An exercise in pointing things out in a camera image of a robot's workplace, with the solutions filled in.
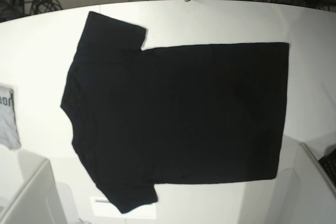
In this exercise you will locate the black T-shirt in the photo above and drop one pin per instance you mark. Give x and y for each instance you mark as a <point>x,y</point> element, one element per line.
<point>195,114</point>

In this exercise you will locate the grey folded T-shirt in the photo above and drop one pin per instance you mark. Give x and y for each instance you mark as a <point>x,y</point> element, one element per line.
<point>9,133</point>

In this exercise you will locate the white paper label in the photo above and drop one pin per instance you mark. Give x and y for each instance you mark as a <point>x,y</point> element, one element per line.
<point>101,207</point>

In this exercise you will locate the white left partition panel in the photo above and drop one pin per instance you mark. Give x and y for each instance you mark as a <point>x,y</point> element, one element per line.
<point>39,199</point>

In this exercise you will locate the white partition panel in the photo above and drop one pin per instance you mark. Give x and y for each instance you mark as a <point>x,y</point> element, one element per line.
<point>304,193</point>
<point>39,199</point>

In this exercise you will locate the white right partition panel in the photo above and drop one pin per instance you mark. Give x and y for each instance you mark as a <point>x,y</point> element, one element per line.
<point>304,193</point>

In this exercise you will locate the black keyboard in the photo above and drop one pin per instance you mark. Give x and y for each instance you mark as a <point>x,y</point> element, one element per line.
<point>328,163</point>

